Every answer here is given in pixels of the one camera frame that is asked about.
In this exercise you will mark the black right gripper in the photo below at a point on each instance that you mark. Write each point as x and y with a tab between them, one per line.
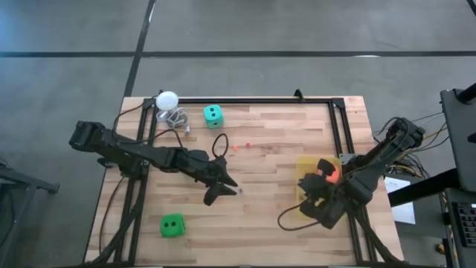
331	212

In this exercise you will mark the large orange foam die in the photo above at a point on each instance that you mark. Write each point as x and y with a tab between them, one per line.
335	175

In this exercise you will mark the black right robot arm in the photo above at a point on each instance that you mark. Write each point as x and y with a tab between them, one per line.
386	149

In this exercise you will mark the small yellow object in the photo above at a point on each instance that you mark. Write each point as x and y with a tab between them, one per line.
441	248

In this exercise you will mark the grey metal stand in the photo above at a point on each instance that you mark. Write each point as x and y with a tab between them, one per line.
22	178

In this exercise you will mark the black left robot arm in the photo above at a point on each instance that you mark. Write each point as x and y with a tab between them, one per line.
148	156

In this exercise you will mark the black aluminium frame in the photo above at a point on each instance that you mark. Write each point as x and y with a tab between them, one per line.
260	101

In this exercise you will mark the white paper sheet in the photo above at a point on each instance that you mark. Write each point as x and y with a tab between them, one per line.
403	212

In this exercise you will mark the grey equipment cart panel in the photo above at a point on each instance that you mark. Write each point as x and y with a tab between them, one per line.
461	141

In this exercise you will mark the black crossbar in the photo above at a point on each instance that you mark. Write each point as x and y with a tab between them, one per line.
420	188

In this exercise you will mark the yellow translucent plastic bin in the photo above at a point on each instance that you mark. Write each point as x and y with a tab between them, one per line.
303	167

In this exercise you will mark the small black bracket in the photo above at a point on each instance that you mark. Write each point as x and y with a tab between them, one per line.
298	95

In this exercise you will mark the black pole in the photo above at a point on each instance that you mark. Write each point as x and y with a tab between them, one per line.
468	94

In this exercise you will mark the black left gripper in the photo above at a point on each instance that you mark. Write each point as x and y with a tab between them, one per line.
215	171

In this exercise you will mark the large green foam die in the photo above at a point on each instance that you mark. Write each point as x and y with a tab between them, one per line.
173	225

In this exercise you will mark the white mushroom-shaped lamp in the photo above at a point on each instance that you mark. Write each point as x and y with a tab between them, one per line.
167	100

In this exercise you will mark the large teal foam die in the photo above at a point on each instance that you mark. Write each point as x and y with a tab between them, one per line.
213	116

